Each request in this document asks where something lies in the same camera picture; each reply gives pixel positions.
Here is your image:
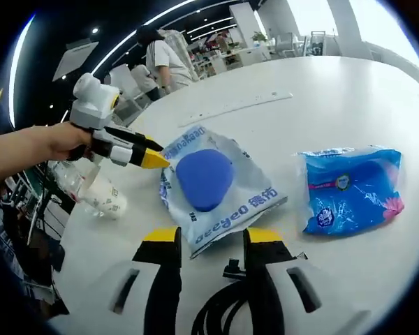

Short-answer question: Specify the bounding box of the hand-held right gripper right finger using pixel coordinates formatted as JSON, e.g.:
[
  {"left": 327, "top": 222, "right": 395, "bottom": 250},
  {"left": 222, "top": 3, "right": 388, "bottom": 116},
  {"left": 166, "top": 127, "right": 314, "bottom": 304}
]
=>
[{"left": 243, "top": 227, "right": 357, "bottom": 335}]

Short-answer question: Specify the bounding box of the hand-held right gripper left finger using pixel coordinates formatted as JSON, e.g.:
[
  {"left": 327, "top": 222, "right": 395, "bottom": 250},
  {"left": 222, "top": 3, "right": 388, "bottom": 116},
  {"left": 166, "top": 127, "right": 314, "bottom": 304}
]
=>
[{"left": 80, "top": 225, "right": 183, "bottom": 335}]

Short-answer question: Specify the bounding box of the white paper cup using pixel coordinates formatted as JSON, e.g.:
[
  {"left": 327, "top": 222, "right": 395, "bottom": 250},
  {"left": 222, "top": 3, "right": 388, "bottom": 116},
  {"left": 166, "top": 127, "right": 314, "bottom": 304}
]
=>
[{"left": 79, "top": 163, "right": 128, "bottom": 221}]

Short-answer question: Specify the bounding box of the black cable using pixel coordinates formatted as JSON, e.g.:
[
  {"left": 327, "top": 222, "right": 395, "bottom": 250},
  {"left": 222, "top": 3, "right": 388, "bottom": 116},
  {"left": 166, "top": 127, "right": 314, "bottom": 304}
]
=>
[{"left": 191, "top": 257, "right": 266, "bottom": 335}]

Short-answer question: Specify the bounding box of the clear plastic bottle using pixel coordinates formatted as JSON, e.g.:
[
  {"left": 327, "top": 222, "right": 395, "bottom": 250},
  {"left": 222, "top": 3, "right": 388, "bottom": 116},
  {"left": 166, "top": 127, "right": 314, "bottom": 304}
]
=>
[{"left": 51, "top": 158, "right": 108, "bottom": 219}]

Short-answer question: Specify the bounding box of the silver bag with blue item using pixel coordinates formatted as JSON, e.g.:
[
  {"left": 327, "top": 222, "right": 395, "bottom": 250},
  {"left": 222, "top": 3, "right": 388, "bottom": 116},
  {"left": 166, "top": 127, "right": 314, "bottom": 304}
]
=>
[{"left": 159, "top": 125, "right": 289, "bottom": 259}]

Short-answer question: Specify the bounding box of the blue tissue packet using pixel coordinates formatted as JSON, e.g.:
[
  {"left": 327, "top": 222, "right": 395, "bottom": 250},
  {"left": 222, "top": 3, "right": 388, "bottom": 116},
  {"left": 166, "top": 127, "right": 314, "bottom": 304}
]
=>
[{"left": 293, "top": 146, "right": 405, "bottom": 235}]

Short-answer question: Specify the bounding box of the person's left hand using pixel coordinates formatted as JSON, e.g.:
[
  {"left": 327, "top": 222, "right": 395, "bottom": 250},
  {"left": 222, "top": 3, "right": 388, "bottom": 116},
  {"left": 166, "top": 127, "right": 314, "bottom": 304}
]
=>
[{"left": 43, "top": 121, "right": 94, "bottom": 162}]

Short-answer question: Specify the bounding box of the ceiling air conditioner unit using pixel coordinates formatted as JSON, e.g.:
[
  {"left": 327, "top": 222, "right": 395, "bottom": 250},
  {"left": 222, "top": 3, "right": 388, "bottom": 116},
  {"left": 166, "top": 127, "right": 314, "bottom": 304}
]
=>
[{"left": 52, "top": 40, "right": 101, "bottom": 82}]

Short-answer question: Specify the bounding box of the white power strip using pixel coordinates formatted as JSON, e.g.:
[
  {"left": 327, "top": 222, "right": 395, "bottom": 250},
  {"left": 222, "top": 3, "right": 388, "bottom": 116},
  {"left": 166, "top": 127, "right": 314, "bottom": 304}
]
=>
[{"left": 177, "top": 91, "right": 294, "bottom": 128}]

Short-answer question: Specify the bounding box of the grey office chair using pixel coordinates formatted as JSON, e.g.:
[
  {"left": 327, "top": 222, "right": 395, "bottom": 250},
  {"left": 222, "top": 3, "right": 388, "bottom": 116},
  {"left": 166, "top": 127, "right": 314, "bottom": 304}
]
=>
[
  {"left": 275, "top": 33, "right": 295, "bottom": 59},
  {"left": 309, "top": 30, "right": 328, "bottom": 57}
]

